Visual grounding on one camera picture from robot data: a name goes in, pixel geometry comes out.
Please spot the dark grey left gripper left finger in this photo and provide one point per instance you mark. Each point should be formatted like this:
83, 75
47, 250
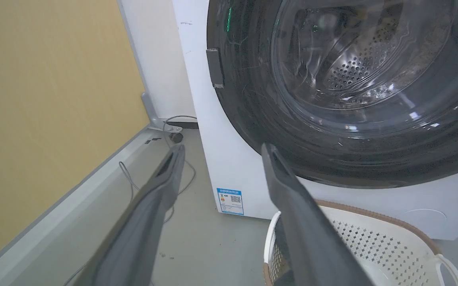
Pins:
141, 230

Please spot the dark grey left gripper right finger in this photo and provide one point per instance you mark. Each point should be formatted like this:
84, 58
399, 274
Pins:
312, 238

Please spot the dark round washing machine door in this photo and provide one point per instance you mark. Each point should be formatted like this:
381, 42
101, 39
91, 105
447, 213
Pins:
352, 91

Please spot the white washing machine body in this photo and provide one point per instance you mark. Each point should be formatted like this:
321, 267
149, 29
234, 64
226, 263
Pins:
229, 159

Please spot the white perforated laundry basket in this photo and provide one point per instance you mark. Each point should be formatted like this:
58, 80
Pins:
388, 250

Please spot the blue energy label sticker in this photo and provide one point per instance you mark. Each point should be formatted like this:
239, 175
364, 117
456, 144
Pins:
230, 201

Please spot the black caster wheel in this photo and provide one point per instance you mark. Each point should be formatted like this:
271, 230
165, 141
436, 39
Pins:
176, 137

